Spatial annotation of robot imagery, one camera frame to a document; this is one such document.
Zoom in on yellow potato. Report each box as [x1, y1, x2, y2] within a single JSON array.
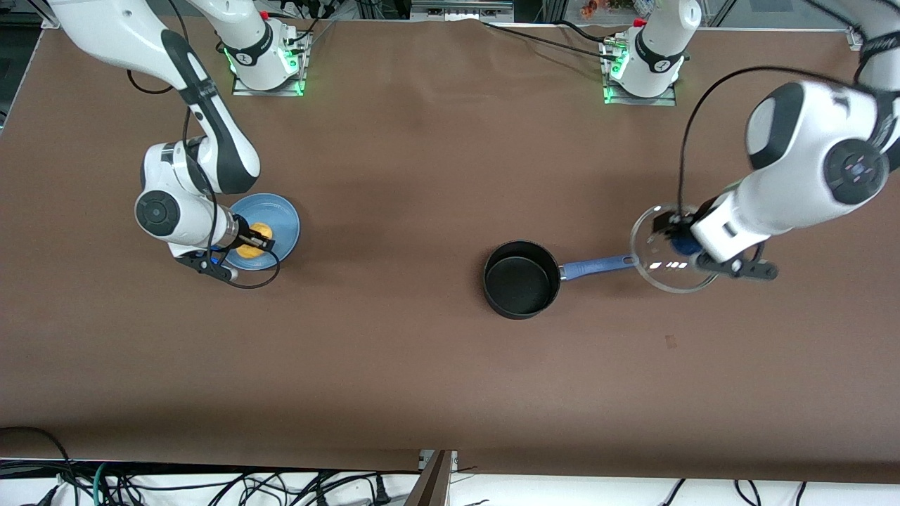
[[236, 223, 275, 259]]

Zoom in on glass lid with blue knob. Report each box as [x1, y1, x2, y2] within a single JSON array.
[[631, 204, 721, 294]]

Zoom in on blue round plate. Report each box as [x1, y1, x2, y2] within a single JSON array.
[[224, 193, 302, 271]]

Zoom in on brown table cover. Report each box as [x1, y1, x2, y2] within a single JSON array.
[[0, 14, 900, 486]]

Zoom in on colourful background objects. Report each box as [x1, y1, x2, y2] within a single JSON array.
[[580, 0, 635, 19]]

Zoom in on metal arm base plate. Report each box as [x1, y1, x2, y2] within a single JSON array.
[[603, 39, 678, 107], [232, 32, 308, 97]]

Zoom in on black pot with blue handle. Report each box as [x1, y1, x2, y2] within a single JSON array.
[[483, 240, 639, 320]]

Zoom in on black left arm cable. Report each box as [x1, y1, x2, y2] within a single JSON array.
[[676, 0, 900, 222]]

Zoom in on long black base cable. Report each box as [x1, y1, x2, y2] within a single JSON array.
[[481, 21, 621, 63]]

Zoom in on black cable with plug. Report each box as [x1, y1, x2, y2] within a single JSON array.
[[309, 472, 393, 505]]

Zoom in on black looped floor cable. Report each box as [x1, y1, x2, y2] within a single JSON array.
[[0, 426, 79, 506]]

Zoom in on aluminium table post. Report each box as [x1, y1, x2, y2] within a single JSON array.
[[404, 450, 459, 506]]

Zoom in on aluminium frame rail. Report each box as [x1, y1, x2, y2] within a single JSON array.
[[411, 0, 515, 22]]

